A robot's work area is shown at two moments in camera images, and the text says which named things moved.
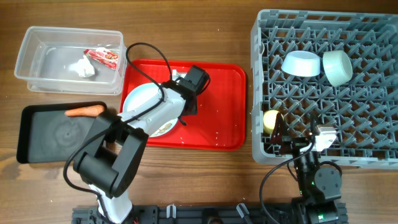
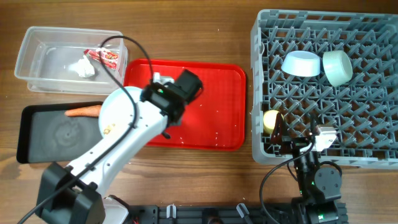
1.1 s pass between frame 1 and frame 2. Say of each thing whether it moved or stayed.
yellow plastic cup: stayed
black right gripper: stayed
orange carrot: stayed
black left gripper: moved
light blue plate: moved
